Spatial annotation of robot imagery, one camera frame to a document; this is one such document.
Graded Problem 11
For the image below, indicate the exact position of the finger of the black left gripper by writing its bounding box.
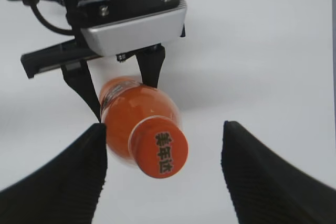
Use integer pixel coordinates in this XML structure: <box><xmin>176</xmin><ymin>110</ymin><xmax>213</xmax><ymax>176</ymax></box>
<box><xmin>135</xmin><ymin>45</ymin><xmax>165</xmax><ymax>88</ymax></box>

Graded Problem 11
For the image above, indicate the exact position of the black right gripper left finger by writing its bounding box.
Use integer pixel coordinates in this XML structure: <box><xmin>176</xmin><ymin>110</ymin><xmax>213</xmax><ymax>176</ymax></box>
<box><xmin>1</xmin><ymin>123</ymin><xmax>107</xmax><ymax>223</ymax></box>

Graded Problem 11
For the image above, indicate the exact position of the orange bottle cap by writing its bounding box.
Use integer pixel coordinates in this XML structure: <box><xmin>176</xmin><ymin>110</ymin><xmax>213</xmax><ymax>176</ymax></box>
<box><xmin>128</xmin><ymin>116</ymin><xmax>188</xmax><ymax>179</ymax></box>

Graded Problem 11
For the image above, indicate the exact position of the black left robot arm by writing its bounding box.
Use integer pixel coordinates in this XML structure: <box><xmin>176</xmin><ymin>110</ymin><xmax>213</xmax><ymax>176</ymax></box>
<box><xmin>20</xmin><ymin>0</ymin><xmax>181</xmax><ymax>117</ymax></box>

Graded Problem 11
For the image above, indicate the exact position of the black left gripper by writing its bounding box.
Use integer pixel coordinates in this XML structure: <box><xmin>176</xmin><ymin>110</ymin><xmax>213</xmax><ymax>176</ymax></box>
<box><xmin>20</xmin><ymin>0</ymin><xmax>137</xmax><ymax>124</ymax></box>

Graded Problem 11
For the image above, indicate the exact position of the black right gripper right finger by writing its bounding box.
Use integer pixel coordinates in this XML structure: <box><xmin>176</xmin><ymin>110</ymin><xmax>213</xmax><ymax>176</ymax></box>
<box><xmin>221</xmin><ymin>121</ymin><xmax>335</xmax><ymax>223</ymax></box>

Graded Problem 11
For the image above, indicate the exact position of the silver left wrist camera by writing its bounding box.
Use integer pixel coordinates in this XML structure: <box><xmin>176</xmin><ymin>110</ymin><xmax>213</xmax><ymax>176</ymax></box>
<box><xmin>81</xmin><ymin>0</ymin><xmax>187</xmax><ymax>57</ymax></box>

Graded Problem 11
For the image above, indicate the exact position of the orange Mirinda soda bottle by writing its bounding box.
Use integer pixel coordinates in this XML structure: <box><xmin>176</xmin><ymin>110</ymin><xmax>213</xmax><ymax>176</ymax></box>
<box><xmin>99</xmin><ymin>77</ymin><xmax>181</xmax><ymax>165</ymax></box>

